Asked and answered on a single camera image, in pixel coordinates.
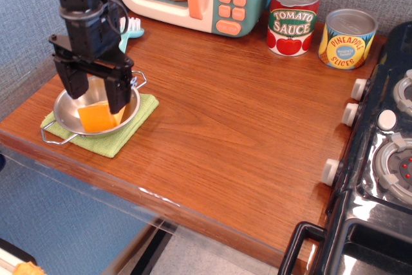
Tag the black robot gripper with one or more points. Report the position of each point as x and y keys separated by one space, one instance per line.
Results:
x=93 y=49

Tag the orange pumpkin wedge toy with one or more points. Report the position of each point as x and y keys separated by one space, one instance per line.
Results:
x=98 y=118

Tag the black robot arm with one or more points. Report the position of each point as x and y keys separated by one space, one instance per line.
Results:
x=26 y=26

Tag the tomato sauce tin can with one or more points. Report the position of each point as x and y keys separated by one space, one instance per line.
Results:
x=291 y=26

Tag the pineapple slices tin can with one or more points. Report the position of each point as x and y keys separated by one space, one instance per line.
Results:
x=347 y=38

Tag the green folded cloth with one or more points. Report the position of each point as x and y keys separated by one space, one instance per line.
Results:
x=107 y=145

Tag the teal toy dish brush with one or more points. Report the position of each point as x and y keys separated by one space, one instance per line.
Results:
x=130 y=28

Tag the orange object bottom left corner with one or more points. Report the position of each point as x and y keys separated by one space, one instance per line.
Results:
x=28 y=268

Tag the white stove knob front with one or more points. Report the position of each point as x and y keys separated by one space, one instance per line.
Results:
x=329 y=171

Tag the white stove knob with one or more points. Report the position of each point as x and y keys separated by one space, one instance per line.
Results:
x=349 y=114
x=358 y=89
x=329 y=171

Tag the white stove knob middle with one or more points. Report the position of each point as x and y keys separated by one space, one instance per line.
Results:
x=349 y=114

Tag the white stove knob rear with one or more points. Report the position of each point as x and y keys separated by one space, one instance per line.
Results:
x=358 y=89

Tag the white round stove button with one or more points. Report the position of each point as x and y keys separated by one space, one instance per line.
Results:
x=386 y=120

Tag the grey rear stove burner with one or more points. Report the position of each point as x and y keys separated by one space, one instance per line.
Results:
x=399 y=93

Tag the grey stove burner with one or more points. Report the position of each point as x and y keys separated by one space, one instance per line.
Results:
x=392 y=165
x=399 y=93

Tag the grey front stove burner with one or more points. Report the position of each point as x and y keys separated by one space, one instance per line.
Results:
x=392 y=165

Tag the black toy stove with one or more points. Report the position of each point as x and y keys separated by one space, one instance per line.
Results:
x=368 y=230

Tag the stainless steel two-handled bowl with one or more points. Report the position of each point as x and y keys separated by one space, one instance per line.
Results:
x=65 y=108

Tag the black oven door handle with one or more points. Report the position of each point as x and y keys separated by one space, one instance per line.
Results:
x=303 y=230

